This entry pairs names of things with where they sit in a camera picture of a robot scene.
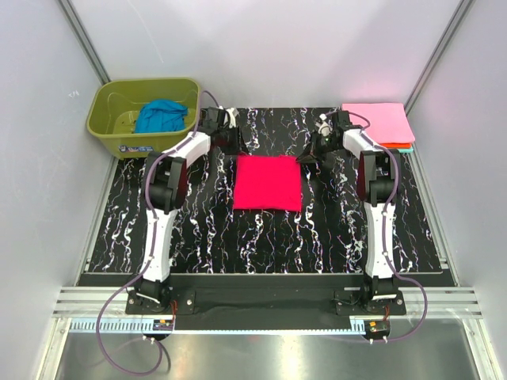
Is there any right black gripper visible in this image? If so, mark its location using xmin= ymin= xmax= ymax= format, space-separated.
xmin=295 ymin=131 xmax=340 ymax=165

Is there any magenta t shirt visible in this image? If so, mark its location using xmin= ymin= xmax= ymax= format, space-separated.
xmin=233 ymin=155 xmax=303 ymax=212

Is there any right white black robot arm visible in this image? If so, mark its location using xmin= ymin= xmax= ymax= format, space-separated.
xmin=296 ymin=109 xmax=400 ymax=314

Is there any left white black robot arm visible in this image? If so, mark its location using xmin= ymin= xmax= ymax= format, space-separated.
xmin=134 ymin=106 xmax=247 ymax=314

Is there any teal blue t shirt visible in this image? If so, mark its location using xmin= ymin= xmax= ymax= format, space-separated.
xmin=134 ymin=99 xmax=188 ymax=134

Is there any folded orange t shirt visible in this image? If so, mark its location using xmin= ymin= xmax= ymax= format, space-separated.
xmin=383 ymin=143 xmax=413 ymax=150

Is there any folded pink t shirt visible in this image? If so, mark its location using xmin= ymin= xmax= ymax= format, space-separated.
xmin=341 ymin=103 xmax=415 ymax=146

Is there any olive green plastic bin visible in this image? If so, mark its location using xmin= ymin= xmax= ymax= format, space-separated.
xmin=86 ymin=78 xmax=201 ymax=159

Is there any folded light teal t shirt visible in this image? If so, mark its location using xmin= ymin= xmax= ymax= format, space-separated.
xmin=397 ymin=147 xmax=414 ymax=154

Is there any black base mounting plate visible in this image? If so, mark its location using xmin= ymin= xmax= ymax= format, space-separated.
xmin=77 ymin=272 xmax=456 ymax=332

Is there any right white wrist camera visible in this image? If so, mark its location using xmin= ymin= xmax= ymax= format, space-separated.
xmin=316 ymin=113 xmax=332 ymax=137

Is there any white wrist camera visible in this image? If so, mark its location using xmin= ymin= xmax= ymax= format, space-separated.
xmin=225 ymin=108 xmax=238 ymax=128
xmin=316 ymin=113 xmax=332 ymax=137

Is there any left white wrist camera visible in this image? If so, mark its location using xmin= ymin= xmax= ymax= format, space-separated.
xmin=225 ymin=108 xmax=238 ymax=128

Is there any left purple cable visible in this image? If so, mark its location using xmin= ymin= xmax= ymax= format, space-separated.
xmin=94 ymin=89 xmax=221 ymax=375

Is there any purple cable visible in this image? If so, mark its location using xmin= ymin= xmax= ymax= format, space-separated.
xmin=94 ymin=89 xmax=221 ymax=375
xmin=324 ymin=111 xmax=429 ymax=344

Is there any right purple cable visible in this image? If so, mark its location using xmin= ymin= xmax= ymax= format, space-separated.
xmin=324 ymin=111 xmax=429 ymax=344

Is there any aluminium frame rail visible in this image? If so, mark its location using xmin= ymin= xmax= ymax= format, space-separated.
xmin=53 ymin=287 xmax=128 ymax=317

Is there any white slotted cable duct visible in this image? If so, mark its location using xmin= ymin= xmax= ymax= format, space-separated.
xmin=69 ymin=317 xmax=174 ymax=334

